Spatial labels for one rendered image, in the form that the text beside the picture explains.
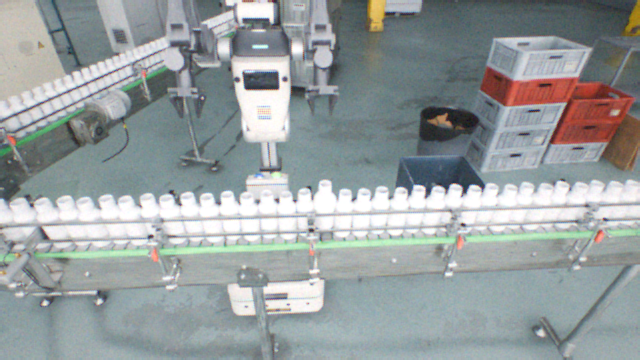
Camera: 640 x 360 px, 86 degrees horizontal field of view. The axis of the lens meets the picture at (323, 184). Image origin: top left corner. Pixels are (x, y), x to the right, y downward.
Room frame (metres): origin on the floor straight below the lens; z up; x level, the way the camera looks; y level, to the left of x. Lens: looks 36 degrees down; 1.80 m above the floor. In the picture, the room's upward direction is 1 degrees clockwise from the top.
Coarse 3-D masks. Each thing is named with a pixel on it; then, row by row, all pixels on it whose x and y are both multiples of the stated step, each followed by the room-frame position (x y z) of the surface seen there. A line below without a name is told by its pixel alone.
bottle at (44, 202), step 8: (40, 200) 0.76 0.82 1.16; (48, 200) 0.76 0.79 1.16; (40, 208) 0.73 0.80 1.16; (48, 208) 0.74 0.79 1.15; (56, 208) 0.76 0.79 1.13; (40, 216) 0.73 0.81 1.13; (48, 216) 0.73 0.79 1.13; (56, 216) 0.74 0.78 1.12; (48, 232) 0.72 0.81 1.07; (56, 232) 0.72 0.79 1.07; (64, 232) 0.74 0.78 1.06
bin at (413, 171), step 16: (400, 160) 1.37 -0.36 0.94; (416, 160) 1.39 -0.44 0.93; (432, 160) 1.40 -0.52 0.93; (448, 160) 1.40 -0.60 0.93; (464, 160) 1.38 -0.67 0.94; (400, 176) 1.34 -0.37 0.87; (416, 176) 1.39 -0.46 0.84; (432, 176) 1.40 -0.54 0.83; (448, 176) 1.40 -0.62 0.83; (464, 176) 1.34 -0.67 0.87; (464, 192) 1.30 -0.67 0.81
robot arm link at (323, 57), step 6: (312, 48) 1.17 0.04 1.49; (318, 48) 1.09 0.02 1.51; (324, 48) 1.10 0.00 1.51; (330, 48) 1.18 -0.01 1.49; (318, 54) 1.09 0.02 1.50; (324, 54) 1.09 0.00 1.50; (330, 54) 1.09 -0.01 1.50; (318, 60) 1.08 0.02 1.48; (324, 60) 1.08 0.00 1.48; (330, 60) 1.08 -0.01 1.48; (318, 66) 1.08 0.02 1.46; (324, 66) 1.07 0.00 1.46
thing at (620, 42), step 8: (600, 40) 4.38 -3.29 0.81; (608, 40) 4.30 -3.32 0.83; (616, 40) 4.31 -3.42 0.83; (624, 40) 4.31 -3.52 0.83; (632, 40) 4.32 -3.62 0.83; (592, 48) 4.46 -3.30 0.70; (624, 48) 4.02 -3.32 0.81; (632, 48) 3.95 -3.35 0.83; (624, 56) 3.97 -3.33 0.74; (624, 64) 3.95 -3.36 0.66; (616, 72) 3.97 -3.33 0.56; (616, 88) 4.37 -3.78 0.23; (624, 88) 4.38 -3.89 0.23; (632, 88) 4.38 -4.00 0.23; (616, 96) 4.09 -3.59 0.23; (632, 96) 4.10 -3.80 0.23
